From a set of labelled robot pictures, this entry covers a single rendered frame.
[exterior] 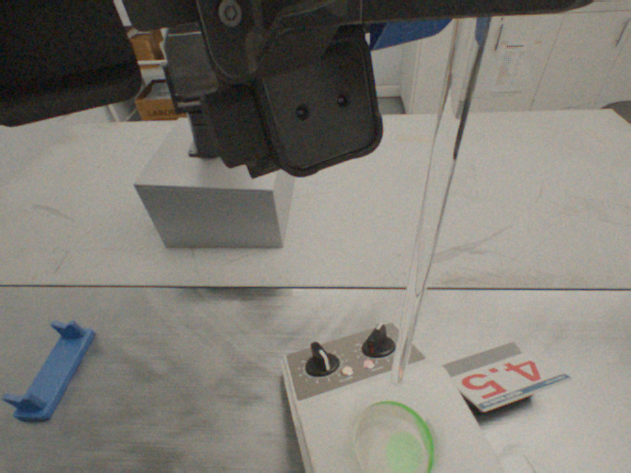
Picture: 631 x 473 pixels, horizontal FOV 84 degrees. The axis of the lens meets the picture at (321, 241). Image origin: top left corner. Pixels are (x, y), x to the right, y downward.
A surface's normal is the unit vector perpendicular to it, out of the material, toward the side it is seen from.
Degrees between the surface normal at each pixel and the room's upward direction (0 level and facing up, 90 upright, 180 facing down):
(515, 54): 90
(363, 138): 72
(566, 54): 90
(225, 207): 90
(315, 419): 0
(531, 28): 90
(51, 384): 0
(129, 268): 0
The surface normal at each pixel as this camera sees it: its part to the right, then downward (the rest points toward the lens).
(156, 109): 0.00, 0.72
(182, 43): 0.40, 0.62
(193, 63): 0.37, 0.38
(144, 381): -0.05, -0.71
